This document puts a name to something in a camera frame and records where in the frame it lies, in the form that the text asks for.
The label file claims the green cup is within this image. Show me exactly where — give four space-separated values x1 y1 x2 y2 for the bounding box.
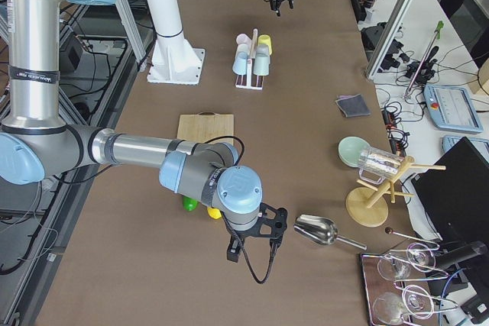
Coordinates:
253 53 270 76

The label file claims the green lime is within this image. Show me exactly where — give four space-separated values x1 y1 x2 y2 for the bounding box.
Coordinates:
183 196 199 212

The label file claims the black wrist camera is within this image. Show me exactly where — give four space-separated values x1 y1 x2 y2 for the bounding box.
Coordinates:
226 237 242 263

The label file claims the grey cup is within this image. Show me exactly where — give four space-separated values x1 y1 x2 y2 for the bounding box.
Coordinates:
256 44 270 56

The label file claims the wooden mug tree stand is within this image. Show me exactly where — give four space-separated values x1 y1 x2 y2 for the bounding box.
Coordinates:
345 156 446 228

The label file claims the light blue cup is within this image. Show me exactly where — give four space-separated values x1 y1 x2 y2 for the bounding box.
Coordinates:
232 51 248 76

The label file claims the metal scoop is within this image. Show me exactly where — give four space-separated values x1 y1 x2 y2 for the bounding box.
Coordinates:
293 214 367 250

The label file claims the black monitor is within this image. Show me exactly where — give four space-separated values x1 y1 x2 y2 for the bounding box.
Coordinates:
412 137 488 244

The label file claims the white cup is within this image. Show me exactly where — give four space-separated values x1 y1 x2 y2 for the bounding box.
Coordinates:
235 43 250 58

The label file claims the grey folded cloth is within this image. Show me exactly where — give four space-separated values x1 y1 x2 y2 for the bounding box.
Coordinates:
335 94 371 118

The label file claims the blue teach pendant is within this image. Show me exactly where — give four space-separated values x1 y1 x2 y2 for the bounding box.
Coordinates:
423 85 484 134
442 134 489 159

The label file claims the wine glass rack tray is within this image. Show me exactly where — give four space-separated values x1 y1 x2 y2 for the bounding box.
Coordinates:
360 242 458 325

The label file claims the pink cup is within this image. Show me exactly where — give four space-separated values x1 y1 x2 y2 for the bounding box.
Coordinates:
235 34 251 47

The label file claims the yellow cup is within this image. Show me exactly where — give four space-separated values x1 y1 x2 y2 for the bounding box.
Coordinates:
257 34 273 55

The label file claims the bamboo cutting board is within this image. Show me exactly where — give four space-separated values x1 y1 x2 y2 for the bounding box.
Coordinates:
176 112 235 143

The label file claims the clear glass mug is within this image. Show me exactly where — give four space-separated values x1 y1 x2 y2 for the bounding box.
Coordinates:
358 147 403 185

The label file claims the white wire cup rack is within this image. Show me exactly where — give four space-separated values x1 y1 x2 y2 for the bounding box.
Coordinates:
235 28 263 90

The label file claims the green bowl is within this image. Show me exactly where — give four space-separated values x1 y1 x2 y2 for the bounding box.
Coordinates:
338 136 370 168

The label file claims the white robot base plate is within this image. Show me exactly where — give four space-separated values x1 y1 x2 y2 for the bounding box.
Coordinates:
146 47 206 86

